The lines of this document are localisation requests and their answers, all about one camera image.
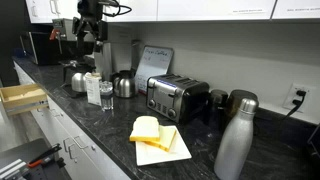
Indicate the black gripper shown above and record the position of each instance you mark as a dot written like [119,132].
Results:
[89,11]

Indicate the clear glass bottle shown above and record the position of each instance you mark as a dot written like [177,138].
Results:
[106,96]

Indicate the silver metal water bottle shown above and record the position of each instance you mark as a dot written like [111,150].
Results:
[235,143]

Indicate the black steel coffee machine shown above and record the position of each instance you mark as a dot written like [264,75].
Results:
[103,60]

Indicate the black microwave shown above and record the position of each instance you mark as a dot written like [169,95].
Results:
[41,48]

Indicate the steel carafe with black funnel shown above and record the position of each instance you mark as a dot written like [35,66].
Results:
[79,81]

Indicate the white carton box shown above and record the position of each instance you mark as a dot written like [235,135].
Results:
[93,89]

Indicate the steel carafe with black lid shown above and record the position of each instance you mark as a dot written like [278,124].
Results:
[124,86]

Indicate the small whiteboard with writing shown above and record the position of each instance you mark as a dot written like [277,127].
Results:
[153,65]

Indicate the open wooden drawer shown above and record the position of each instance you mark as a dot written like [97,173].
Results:
[23,98]

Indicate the steel four-slot toaster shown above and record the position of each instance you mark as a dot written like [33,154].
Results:
[173,98]

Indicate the thick bread slice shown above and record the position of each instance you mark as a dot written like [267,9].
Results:
[145,128]

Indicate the white base cabinet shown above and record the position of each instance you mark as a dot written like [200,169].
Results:
[86,160]

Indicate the thin bread slice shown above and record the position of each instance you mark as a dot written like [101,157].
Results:
[166,138]

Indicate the black clamp with orange grip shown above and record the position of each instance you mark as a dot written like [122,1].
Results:
[45,156]

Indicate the black mounting platform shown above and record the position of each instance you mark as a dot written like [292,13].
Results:
[23,153]

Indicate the white square plate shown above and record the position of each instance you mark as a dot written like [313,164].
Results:
[166,155]

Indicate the small black canister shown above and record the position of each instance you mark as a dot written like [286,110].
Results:
[217,106]

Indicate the large dark canister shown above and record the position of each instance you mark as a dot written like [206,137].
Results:
[235,100]

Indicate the black power plug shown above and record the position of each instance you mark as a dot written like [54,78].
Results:
[301,93]
[296,102]

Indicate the white wall cabinet door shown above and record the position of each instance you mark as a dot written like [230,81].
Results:
[140,10]
[43,10]
[296,8]
[216,10]

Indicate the aluminium extrusion rail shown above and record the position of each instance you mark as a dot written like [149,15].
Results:
[11,170]

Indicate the white wall outlet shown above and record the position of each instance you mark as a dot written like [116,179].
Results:
[290,95]

